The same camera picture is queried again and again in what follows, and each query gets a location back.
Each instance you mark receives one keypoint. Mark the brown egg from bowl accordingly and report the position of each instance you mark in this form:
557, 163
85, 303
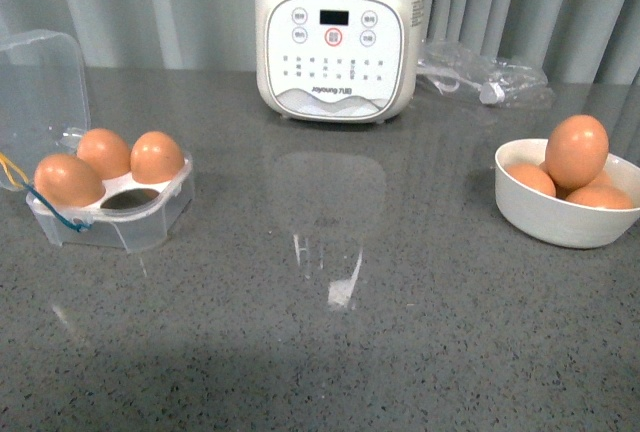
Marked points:
576, 151

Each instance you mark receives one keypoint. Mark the brown egg back right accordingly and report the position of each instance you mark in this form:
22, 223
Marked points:
155, 157

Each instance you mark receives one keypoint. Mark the brown egg left in bowl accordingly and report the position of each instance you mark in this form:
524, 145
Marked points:
532, 176

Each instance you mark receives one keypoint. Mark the brown egg in bowl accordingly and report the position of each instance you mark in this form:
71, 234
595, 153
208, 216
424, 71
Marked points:
532, 176
601, 196
602, 178

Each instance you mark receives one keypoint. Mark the brown egg back left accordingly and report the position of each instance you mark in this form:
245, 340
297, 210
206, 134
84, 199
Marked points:
106, 152

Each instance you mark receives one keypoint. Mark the brown egg middle in bowl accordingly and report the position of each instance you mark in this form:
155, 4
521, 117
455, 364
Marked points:
602, 178

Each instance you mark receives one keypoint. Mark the brown egg front left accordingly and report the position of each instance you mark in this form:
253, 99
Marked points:
64, 180

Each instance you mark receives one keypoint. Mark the brown egg right in bowl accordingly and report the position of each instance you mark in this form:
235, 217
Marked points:
601, 196

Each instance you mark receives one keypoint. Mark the clear plastic egg box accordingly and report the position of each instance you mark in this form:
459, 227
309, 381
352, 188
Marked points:
45, 111

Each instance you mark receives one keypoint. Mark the white Joyoung blender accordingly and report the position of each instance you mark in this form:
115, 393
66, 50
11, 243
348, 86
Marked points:
339, 61

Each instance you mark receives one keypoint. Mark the white ceramic bowl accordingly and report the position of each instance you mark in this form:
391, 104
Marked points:
549, 219

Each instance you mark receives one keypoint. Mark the blue rubber band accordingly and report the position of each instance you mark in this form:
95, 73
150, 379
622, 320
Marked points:
76, 224

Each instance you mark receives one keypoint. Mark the grey curtain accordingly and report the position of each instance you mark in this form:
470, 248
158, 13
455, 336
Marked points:
574, 41

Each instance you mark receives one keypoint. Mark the yellow rubber band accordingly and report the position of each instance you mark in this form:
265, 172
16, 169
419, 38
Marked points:
15, 175

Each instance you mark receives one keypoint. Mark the clear plastic bag with cable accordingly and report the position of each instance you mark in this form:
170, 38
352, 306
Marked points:
458, 73

